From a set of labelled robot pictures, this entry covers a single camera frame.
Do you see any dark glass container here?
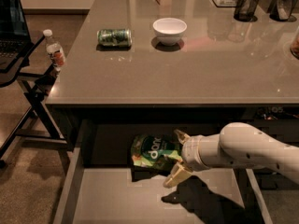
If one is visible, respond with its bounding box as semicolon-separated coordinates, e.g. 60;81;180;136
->
269;0;298;22

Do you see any green soda can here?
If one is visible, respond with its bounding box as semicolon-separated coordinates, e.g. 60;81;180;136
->
97;29;132;48

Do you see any clear plastic water bottle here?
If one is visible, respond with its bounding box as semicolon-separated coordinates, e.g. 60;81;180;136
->
43;29;66;72

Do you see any open grey top drawer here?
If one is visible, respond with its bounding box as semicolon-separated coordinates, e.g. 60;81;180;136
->
53;119;273;224

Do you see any black mesh pen cup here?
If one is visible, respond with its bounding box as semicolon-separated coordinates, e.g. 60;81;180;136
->
234;0;260;21

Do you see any white bowl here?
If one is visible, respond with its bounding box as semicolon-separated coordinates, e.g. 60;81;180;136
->
152;18;187;46

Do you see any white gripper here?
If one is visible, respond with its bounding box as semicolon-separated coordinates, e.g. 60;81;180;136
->
164;129;233;189

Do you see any black laptop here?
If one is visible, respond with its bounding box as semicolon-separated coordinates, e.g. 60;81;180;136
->
0;0;33;73

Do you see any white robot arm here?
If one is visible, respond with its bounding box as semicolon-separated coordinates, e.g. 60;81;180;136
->
164;122;299;188

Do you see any grey kitchen counter cabinet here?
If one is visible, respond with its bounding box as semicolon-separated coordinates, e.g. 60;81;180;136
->
47;0;299;147

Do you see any brown jar at edge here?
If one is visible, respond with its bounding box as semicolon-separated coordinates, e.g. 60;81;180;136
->
290;29;299;59

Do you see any green rice chip bag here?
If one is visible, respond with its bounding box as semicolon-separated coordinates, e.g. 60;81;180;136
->
131;134;182;172

